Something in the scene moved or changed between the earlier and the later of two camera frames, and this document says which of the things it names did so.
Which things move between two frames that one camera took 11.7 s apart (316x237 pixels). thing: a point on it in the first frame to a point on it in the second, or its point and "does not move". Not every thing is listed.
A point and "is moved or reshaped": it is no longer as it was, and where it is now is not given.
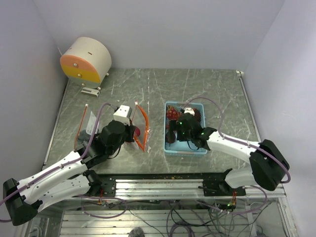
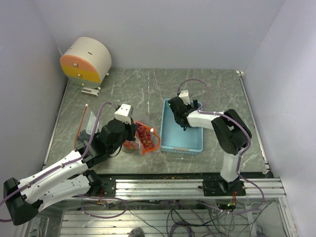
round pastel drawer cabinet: [86, 62] does not move
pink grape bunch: [171, 113] to [144, 133]
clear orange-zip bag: [86, 128] does not move
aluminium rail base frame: [211, 206] does not move
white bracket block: [90, 91] does not move
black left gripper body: [127, 136] does not move
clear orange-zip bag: [139, 120] is moved or reshaped
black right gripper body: [181, 135] to [194, 104]
